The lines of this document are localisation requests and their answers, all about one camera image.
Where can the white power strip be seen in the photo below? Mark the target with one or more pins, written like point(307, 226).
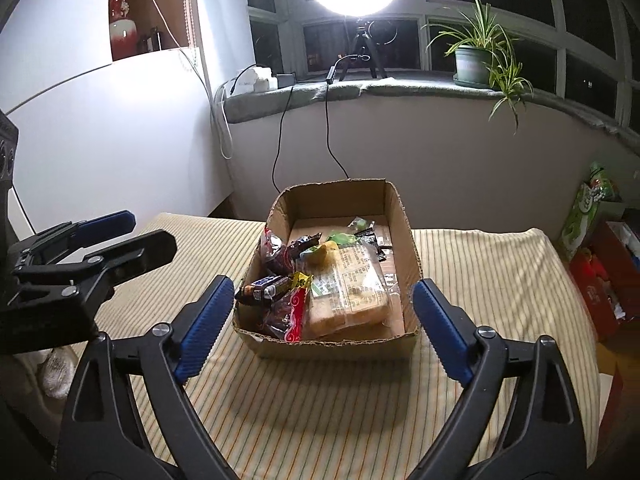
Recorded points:
point(264, 80)

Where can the white window frame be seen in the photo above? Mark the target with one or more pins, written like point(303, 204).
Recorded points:
point(560, 20)

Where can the dark bottle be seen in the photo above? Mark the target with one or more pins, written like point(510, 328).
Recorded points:
point(152, 40)

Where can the black tripod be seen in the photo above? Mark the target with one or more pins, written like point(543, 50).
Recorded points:
point(361, 47)

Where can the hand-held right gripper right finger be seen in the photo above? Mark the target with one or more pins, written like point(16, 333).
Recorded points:
point(442, 332)

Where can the bagged sliced bread loaf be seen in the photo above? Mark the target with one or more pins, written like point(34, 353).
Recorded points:
point(350, 290)

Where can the black candy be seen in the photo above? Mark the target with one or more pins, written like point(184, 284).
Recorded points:
point(375, 244)

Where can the burger-shaped candy packet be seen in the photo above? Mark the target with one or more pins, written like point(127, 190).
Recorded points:
point(325, 254)

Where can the potted spider plant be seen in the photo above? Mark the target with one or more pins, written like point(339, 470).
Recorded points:
point(472, 62)

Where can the green printed bag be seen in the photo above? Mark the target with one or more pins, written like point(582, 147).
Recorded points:
point(587, 210)

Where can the green and white candy packet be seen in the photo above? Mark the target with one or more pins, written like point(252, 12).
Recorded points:
point(362, 224)

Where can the person's left hand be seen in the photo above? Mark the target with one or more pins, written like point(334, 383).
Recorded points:
point(59, 372)

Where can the yellow candy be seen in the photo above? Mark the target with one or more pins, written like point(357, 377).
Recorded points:
point(301, 281)

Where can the green candy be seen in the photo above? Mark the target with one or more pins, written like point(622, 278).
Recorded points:
point(341, 237)

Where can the striped yellow tablecloth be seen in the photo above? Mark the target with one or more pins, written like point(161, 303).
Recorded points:
point(350, 410)

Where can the white cabinet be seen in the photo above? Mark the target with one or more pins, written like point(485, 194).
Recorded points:
point(115, 135)

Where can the dark red snack packet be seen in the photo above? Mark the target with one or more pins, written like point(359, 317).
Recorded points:
point(287, 320)
point(274, 255)

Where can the brown chocolate bar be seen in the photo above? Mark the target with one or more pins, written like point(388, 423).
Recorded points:
point(262, 290)
point(304, 245)

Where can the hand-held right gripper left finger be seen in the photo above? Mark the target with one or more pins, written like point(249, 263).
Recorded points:
point(205, 330)

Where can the red vase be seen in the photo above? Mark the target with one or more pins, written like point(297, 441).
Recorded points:
point(122, 30)

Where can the cardboard box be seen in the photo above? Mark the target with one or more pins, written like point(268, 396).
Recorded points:
point(330, 346)

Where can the wooden shelf niche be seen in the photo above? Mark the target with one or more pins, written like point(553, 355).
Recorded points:
point(165, 0)

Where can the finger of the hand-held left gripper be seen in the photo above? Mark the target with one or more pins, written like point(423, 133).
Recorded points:
point(107, 224)
point(140, 255)

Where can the black power adapter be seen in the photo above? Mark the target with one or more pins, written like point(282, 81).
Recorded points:
point(285, 80)

